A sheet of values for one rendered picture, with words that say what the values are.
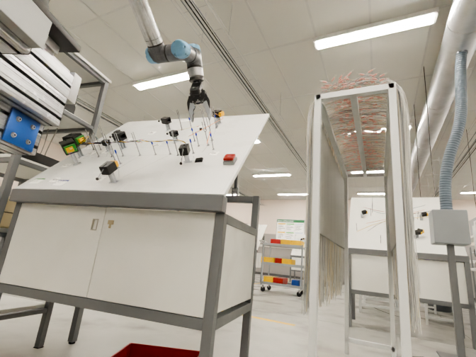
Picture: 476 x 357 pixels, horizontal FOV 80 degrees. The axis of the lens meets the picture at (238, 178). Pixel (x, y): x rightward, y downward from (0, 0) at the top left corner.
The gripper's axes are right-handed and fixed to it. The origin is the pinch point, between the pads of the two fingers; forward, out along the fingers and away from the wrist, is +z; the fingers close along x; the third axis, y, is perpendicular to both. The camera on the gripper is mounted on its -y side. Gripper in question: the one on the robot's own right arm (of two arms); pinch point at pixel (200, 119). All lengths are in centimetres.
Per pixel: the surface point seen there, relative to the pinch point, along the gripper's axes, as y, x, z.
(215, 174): -9.5, -5.8, 27.1
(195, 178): -11.2, 3.5, 27.9
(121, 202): -18, 36, 34
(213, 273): -33, -5, 64
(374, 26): 204, -165, -106
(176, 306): -35, 11, 75
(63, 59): 53, 102, -61
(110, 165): -10.2, 43.1, 17.3
